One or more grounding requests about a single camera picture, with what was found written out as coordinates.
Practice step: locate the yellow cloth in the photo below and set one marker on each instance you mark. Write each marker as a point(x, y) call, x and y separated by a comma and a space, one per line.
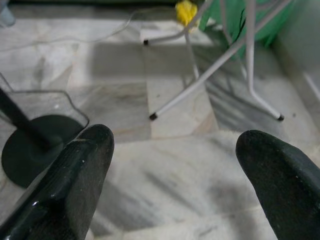
point(186, 11)

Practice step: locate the black round-base stand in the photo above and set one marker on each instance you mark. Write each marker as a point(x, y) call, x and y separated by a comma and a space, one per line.
point(25, 147)

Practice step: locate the green cloth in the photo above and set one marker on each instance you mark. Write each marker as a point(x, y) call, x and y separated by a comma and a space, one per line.
point(265, 22)

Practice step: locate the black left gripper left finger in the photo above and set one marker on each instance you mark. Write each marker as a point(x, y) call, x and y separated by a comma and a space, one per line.
point(75, 180)

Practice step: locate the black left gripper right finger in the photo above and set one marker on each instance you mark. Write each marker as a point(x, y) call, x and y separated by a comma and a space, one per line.
point(282, 180)

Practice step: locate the white metal drying rack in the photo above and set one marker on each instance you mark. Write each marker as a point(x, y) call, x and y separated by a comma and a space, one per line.
point(225, 62)

